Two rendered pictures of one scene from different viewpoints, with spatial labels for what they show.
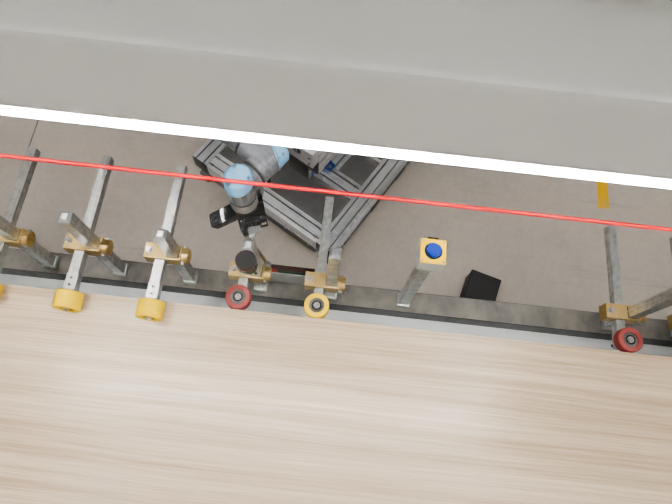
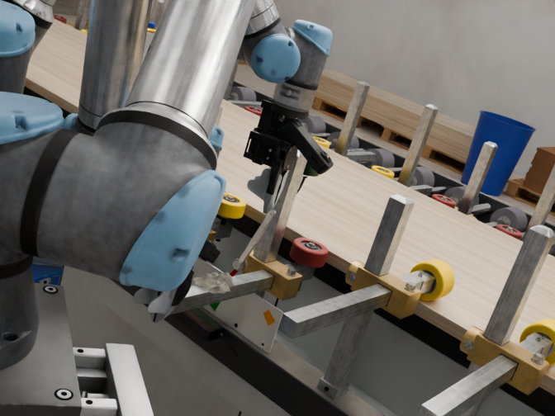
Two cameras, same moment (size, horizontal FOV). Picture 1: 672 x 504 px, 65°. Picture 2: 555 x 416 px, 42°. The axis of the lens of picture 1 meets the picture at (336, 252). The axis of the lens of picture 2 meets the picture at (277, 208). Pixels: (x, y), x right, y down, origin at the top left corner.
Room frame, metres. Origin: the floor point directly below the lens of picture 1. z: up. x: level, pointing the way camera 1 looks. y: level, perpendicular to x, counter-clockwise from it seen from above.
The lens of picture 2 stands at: (1.69, 1.06, 1.44)
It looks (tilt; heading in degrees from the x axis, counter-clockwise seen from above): 18 degrees down; 215
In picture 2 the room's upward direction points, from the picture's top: 17 degrees clockwise
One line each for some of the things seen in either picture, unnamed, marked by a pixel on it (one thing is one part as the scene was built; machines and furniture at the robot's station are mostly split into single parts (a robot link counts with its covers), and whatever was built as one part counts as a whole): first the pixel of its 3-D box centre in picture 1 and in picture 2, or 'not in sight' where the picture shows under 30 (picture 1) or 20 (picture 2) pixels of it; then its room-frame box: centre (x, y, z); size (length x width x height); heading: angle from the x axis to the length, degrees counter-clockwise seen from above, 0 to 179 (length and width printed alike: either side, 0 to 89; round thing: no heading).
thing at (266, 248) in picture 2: (256, 270); (264, 256); (0.52, 0.25, 0.88); 0.03 x 0.03 x 0.48; 1
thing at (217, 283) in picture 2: not in sight; (218, 279); (0.70, 0.29, 0.87); 0.09 x 0.07 x 0.02; 1
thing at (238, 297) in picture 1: (239, 300); (304, 267); (0.42, 0.29, 0.85); 0.08 x 0.08 x 0.11
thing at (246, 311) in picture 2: (269, 276); (230, 302); (0.54, 0.22, 0.75); 0.26 x 0.01 x 0.10; 91
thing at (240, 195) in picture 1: (240, 184); (304, 54); (0.61, 0.26, 1.31); 0.09 x 0.08 x 0.11; 145
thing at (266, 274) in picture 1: (250, 273); (269, 273); (0.52, 0.27, 0.85); 0.13 x 0.06 x 0.05; 91
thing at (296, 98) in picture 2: (243, 198); (293, 96); (0.61, 0.27, 1.23); 0.08 x 0.08 x 0.05
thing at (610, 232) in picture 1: (614, 285); not in sight; (0.63, -0.96, 0.84); 0.43 x 0.03 x 0.04; 1
